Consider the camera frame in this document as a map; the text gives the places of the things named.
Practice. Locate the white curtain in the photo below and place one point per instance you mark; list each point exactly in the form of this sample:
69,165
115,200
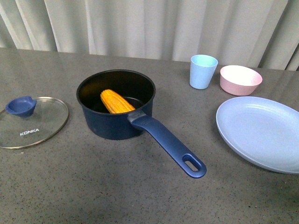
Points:
254,33

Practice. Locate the dark blue saucepan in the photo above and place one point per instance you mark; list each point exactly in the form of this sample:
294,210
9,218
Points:
139,90

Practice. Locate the yellow corn cob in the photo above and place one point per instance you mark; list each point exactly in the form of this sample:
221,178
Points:
115,103

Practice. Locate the light blue cup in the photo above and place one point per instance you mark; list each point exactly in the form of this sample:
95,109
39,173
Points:
202,70

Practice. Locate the pink bowl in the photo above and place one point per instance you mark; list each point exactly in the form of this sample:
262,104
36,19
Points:
239,80

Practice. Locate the glass pot lid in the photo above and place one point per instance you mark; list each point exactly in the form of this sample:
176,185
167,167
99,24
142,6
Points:
28,121

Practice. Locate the light blue plate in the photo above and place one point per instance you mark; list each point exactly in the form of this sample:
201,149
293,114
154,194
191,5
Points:
262,131

